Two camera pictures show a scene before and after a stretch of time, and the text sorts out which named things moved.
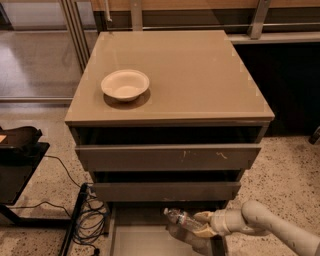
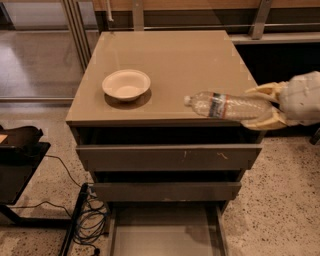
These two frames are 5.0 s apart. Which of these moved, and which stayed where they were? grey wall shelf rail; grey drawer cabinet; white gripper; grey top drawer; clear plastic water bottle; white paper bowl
Moved: clear plastic water bottle; white gripper
Stayed: white paper bowl; grey drawer cabinet; grey top drawer; grey wall shelf rail
